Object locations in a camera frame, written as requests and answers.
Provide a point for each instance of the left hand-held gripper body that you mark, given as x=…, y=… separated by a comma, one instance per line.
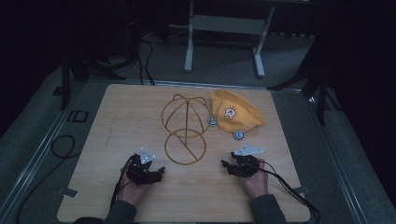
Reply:
x=140, y=175

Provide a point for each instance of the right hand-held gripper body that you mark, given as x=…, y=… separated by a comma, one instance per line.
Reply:
x=246, y=166

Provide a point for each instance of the person's left hand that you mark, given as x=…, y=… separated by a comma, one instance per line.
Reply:
x=132, y=193

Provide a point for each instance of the person's right hand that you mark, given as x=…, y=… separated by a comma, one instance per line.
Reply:
x=257, y=183

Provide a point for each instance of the yellow cartoon print hat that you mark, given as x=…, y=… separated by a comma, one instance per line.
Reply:
x=238, y=112

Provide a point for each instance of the grey tape piece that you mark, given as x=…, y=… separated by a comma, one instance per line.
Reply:
x=71, y=193
x=300, y=190

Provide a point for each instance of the black tripod stand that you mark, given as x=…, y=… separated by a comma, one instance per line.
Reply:
x=81, y=67
x=317, y=84

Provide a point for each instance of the aluminium frame rail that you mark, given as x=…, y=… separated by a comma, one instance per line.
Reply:
x=37, y=155
x=339, y=161

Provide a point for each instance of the white metal desk frame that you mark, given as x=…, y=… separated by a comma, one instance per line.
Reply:
x=224, y=24

